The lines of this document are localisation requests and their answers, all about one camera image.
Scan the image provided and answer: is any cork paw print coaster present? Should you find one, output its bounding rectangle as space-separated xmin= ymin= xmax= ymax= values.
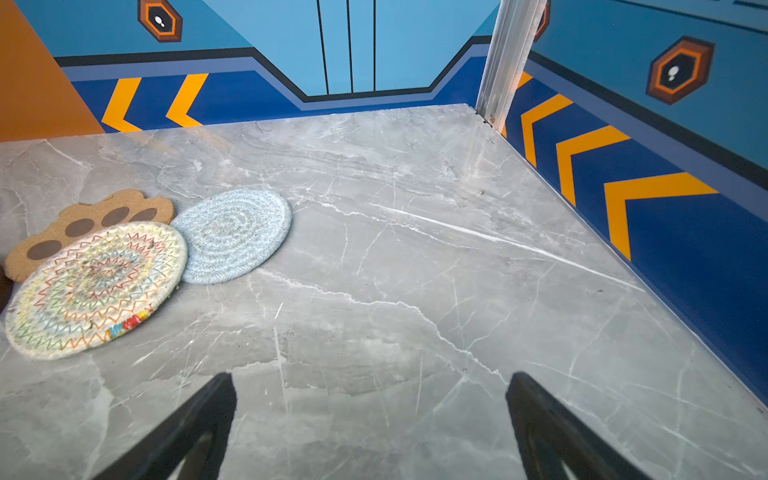
xmin=4 ymin=189 xmax=175 ymax=283

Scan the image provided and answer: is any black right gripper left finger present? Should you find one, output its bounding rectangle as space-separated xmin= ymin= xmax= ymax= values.
xmin=96 ymin=372 xmax=237 ymax=479

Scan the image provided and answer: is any aluminium frame post right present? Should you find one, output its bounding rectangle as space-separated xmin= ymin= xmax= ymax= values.
xmin=475 ymin=0 xmax=547 ymax=133

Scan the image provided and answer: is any multicolour woven round coaster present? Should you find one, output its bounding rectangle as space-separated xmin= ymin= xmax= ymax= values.
xmin=5 ymin=221 xmax=188 ymax=360

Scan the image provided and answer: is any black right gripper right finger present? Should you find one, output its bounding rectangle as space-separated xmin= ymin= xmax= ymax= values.
xmin=506 ymin=371 xmax=648 ymax=479

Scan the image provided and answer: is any light blue woven coaster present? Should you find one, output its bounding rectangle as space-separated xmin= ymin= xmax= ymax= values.
xmin=171 ymin=188 xmax=292 ymax=285

